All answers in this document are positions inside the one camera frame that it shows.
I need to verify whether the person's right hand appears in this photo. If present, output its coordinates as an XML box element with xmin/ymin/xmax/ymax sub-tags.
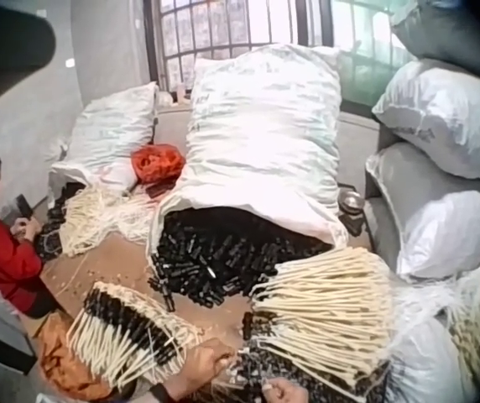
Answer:
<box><xmin>261</xmin><ymin>376</ymin><xmax>313</xmax><ymax>403</ymax></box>

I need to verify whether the dark grey sack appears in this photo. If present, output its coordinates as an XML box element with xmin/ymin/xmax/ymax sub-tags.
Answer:
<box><xmin>390</xmin><ymin>0</ymin><xmax>480</xmax><ymax>73</ymax></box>

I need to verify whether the window with dark grid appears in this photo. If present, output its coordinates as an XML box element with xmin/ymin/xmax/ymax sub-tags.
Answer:
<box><xmin>144</xmin><ymin>0</ymin><xmax>334</xmax><ymax>92</ymax></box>

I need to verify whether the loose heap of white cords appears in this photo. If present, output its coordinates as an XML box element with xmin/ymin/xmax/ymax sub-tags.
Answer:
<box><xmin>58</xmin><ymin>186</ymin><xmax>162</xmax><ymax>258</ymax></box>

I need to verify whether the bundle of black-handled white cords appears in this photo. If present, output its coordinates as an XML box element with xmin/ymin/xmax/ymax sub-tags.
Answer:
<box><xmin>66</xmin><ymin>280</ymin><xmax>204</xmax><ymax>388</ymax></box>

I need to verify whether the person's left hand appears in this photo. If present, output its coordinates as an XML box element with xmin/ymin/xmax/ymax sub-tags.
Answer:
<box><xmin>178</xmin><ymin>337</ymin><xmax>237</xmax><ymax>390</ymax></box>

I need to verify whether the large white woven sack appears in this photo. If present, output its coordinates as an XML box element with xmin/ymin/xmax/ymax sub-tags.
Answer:
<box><xmin>147</xmin><ymin>43</ymin><xmax>350</xmax><ymax>253</ymax></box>

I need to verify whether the heap of black handles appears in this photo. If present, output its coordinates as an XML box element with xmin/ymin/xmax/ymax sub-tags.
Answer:
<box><xmin>147</xmin><ymin>207</ymin><xmax>338</xmax><ymax>312</ymax></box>

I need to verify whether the orange mesh bag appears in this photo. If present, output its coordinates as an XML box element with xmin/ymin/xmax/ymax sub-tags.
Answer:
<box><xmin>130</xmin><ymin>142</ymin><xmax>187</xmax><ymax>185</ymax></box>

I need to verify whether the orange cloth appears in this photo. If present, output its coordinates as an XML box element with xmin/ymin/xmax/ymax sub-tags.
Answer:
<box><xmin>37</xmin><ymin>313</ymin><xmax>113</xmax><ymax>400</ymax></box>

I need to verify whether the metal bowl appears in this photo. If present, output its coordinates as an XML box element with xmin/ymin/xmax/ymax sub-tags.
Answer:
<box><xmin>337</xmin><ymin>188</ymin><xmax>368</xmax><ymax>212</ymax></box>

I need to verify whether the black tool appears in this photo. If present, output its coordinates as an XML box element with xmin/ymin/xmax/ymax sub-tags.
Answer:
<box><xmin>14</xmin><ymin>193</ymin><xmax>36</xmax><ymax>222</ymax></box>

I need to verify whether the grey woven sack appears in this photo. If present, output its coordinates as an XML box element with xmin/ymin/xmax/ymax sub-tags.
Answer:
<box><xmin>364</xmin><ymin>142</ymin><xmax>480</xmax><ymax>257</ymax></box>

